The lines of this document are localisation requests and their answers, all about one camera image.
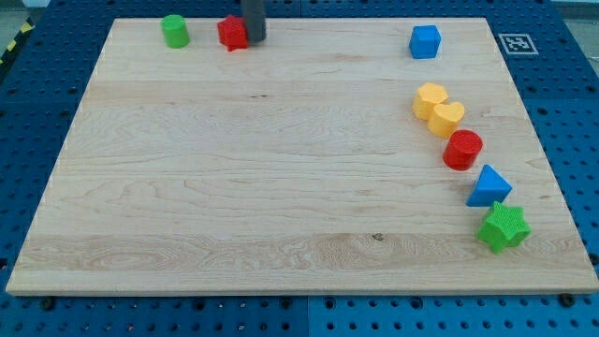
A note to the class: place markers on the blue cube block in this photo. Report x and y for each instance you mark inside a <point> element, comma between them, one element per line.
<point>425,41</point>

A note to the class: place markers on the wooden board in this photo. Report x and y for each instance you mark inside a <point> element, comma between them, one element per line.
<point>296,167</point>

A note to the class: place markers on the green star block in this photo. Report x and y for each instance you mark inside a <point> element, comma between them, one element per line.
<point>503,226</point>

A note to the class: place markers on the yellow heart block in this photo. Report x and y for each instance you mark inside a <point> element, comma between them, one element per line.
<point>445,119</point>

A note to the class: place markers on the green cylinder block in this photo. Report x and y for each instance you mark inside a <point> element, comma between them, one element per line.
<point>174,30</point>

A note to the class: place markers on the blue triangle block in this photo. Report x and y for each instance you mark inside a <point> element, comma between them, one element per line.
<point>490,186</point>

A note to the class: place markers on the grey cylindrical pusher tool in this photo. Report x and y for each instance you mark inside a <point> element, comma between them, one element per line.
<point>254,16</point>

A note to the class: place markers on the red star block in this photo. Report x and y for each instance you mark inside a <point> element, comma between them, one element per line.
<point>232,33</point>

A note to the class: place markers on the white fiducial marker tag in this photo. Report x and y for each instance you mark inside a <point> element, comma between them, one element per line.
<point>518,44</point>

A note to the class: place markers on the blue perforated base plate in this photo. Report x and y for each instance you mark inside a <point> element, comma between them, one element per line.
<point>39,97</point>

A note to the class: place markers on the yellow hexagon block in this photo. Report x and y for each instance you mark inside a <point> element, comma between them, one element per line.
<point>427,97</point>

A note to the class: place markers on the red cylinder block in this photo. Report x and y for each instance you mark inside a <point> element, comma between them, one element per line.
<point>462,150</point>

